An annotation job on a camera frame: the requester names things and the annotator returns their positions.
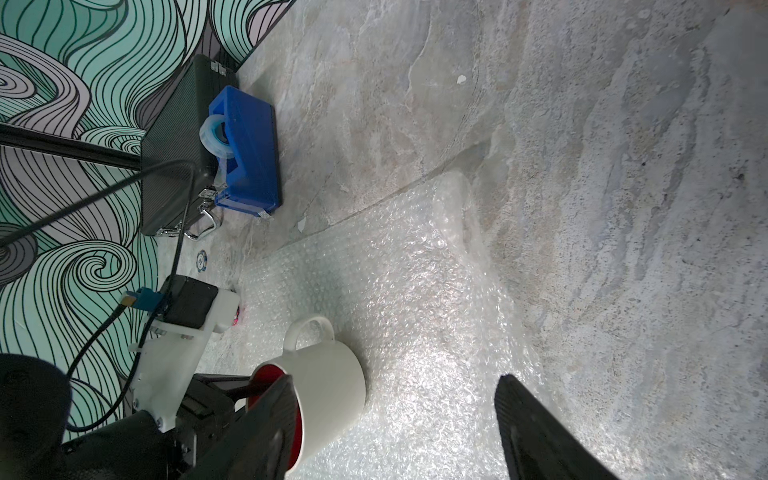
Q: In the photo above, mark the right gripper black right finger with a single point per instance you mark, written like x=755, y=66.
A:
x=535, y=444

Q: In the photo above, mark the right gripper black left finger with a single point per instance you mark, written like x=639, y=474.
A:
x=252, y=438

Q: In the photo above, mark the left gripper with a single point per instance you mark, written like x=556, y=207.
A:
x=211, y=425

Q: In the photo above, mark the white mug red inside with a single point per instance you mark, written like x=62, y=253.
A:
x=328, y=381

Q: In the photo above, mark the clear bubble wrap sheet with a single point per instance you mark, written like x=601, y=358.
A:
x=408, y=287

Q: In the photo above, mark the blue tape dispenser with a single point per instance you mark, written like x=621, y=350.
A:
x=240, y=132

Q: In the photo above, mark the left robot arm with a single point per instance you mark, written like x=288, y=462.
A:
x=35, y=406

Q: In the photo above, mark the round poker chip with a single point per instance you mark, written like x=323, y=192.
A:
x=201, y=261

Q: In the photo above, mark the black carrying case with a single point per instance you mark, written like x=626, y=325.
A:
x=181, y=195

